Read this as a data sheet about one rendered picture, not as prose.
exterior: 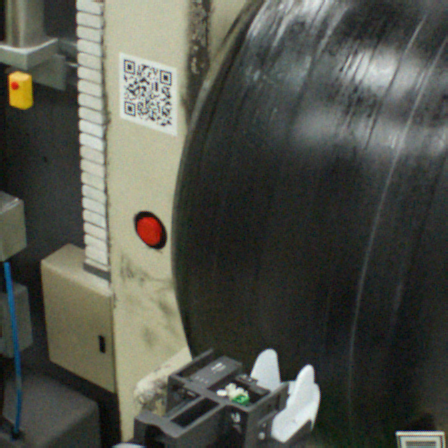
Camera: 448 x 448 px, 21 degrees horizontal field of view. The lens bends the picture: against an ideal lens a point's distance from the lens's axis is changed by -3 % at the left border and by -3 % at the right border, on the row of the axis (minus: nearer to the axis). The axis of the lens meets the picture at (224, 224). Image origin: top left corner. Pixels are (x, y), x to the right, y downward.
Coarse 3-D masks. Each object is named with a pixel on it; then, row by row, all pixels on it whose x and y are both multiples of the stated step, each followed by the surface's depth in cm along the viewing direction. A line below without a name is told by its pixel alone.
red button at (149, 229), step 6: (144, 222) 132; (150, 222) 132; (156, 222) 132; (138, 228) 133; (144, 228) 133; (150, 228) 132; (156, 228) 132; (144, 234) 133; (150, 234) 132; (156, 234) 132; (162, 234) 132; (144, 240) 133; (150, 240) 133; (156, 240) 132
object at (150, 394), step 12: (168, 360) 132; (180, 360) 132; (156, 372) 130; (168, 372) 130; (192, 372) 131; (144, 384) 128; (156, 384) 128; (144, 396) 127; (156, 396) 127; (144, 408) 128; (156, 408) 128
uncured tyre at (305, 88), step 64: (256, 0) 103; (320, 0) 98; (384, 0) 96; (256, 64) 98; (320, 64) 96; (384, 64) 93; (192, 128) 104; (256, 128) 97; (320, 128) 94; (384, 128) 92; (192, 192) 101; (256, 192) 97; (320, 192) 94; (384, 192) 91; (192, 256) 102; (256, 256) 98; (320, 256) 95; (384, 256) 92; (192, 320) 106; (256, 320) 100; (320, 320) 96; (384, 320) 93; (320, 384) 99; (384, 384) 95
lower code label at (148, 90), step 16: (128, 64) 125; (144, 64) 123; (160, 64) 122; (128, 80) 126; (144, 80) 124; (160, 80) 123; (176, 80) 122; (128, 96) 127; (144, 96) 125; (160, 96) 124; (176, 96) 123; (128, 112) 127; (144, 112) 126; (160, 112) 125; (176, 112) 123; (160, 128) 126; (176, 128) 124
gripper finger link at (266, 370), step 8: (264, 352) 95; (272, 352) 96; (264, 360) 95; (272, 360) 96; (256, 368) 95; (264, 368) 96; (272, 368) 97; (256, 376) 95; (264, 376) 96; (272, 376) 97; (264, 384) 96; (272, 384) 97; (280, 384) 99
